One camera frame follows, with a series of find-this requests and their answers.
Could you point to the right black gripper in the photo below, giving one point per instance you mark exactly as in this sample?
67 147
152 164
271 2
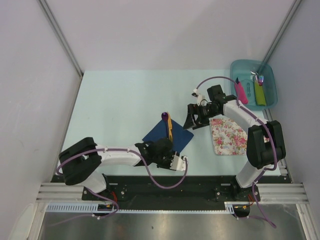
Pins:
193 109

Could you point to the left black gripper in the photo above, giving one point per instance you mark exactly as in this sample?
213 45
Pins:
167 166

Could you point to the dark blue paper napkin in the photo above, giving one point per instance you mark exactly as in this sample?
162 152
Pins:
181 137

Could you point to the gold knife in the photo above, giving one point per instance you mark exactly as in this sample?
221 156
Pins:
170 127

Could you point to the purple spoon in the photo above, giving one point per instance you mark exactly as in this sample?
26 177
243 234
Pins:
165 118

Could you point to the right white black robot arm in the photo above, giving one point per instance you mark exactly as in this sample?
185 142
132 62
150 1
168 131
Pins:
265 145

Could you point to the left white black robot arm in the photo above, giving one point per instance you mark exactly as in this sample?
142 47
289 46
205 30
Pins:
82 161

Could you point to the green rolled napkin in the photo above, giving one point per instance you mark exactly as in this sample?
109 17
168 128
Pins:
259 95

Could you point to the floral cloth mat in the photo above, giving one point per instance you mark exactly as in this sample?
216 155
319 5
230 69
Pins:
228 138

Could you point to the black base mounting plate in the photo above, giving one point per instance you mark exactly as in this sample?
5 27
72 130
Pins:
139 193

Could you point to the teal plastic bin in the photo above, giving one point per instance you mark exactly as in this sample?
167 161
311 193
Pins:
246 71

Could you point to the iridescent fork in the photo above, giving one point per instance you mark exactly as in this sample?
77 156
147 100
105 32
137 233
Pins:
260 80

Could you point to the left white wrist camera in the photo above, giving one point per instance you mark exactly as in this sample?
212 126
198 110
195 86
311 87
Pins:
179 162

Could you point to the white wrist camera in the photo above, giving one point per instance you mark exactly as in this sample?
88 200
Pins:
179 162
200 99

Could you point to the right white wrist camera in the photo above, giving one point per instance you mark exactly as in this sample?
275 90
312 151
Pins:
200 99

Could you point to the aluminium rail frame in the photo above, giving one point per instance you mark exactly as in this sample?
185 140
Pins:
192 211

